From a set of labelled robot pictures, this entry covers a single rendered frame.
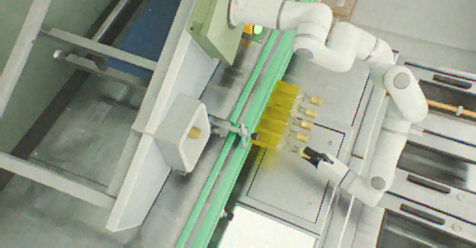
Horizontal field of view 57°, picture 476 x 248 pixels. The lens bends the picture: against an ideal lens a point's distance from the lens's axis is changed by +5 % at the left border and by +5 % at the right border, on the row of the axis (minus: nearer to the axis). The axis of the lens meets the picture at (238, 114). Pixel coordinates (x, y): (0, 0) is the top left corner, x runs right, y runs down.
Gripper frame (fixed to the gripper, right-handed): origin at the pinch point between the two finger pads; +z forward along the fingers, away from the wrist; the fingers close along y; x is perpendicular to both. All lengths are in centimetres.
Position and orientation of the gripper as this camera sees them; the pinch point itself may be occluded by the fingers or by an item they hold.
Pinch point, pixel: (308, 154)
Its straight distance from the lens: 160.7
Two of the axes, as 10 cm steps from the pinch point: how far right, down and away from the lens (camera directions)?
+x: -6.2, 7.0, -3.7
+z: -7.9, -5.2, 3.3
